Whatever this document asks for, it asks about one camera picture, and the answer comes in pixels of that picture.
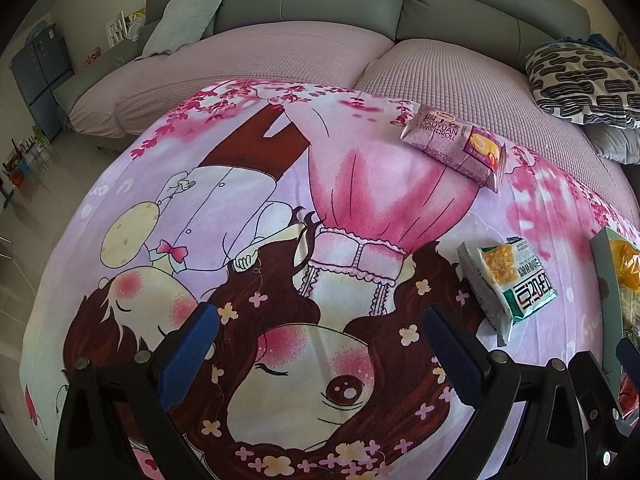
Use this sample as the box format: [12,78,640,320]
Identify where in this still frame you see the white green Korean snack packet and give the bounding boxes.
[457,236,558,347]

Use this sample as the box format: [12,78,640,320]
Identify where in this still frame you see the yellow cake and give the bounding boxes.
[610,240,640,336]

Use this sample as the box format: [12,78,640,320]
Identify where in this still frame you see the purple swiss roll packet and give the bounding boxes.
[400,104,506,193]

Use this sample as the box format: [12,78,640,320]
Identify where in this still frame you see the red nice kiss biscuit packet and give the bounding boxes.
[618,373,639,418]

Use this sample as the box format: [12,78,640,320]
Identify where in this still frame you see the teal shallow box tray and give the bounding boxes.
[590,226,639,400]

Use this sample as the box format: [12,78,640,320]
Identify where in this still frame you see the pink cartoon girl blanket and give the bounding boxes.
[20,79,639,479]

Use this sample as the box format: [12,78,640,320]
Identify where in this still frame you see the grey cushion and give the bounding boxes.
[584,124,640,165]

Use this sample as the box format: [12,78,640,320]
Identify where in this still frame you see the colourful toys on floor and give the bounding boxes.
[1,126,52,188]

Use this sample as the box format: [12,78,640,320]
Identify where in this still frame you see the pink checkered sofa cover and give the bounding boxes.
[55,22,639,224]

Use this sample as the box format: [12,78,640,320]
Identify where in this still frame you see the black and white patterned pillow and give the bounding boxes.
[523,41,639,129]

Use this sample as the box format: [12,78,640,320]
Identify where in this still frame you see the teal blue cloth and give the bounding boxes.
[549,32,622,58]

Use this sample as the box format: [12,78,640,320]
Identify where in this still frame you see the dark blue cabinet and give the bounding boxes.
[10,24,74,140]

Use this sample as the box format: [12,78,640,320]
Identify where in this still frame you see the white picture frames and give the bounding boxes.
[105,8,146,48]

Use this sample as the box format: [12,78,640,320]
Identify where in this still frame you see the light grey small pillow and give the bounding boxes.
[140,0,224,58]

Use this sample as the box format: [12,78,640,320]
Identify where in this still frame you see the grey sectional sofa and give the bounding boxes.
[52,0,640,141]

